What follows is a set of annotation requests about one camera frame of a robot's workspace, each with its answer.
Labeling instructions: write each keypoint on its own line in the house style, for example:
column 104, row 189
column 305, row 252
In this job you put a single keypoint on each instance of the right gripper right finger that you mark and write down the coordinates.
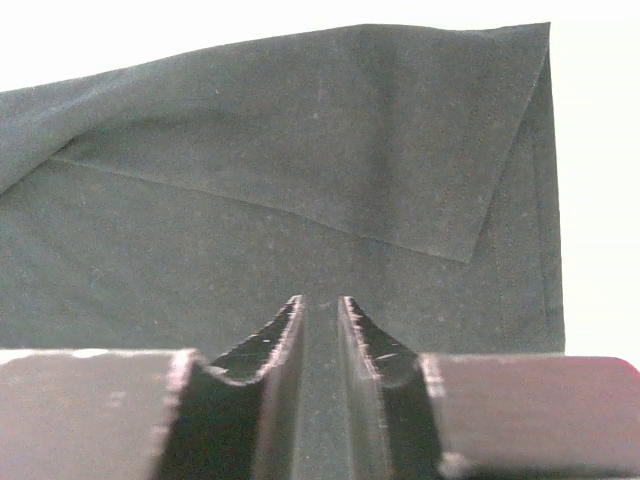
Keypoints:
column 432, row 416

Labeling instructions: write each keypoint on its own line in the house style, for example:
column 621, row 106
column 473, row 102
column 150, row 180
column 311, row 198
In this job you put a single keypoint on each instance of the black t shirt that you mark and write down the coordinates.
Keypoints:
column 179, row 203

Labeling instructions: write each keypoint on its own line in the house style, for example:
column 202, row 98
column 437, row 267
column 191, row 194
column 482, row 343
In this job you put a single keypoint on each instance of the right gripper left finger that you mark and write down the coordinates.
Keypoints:
column 156, row 414

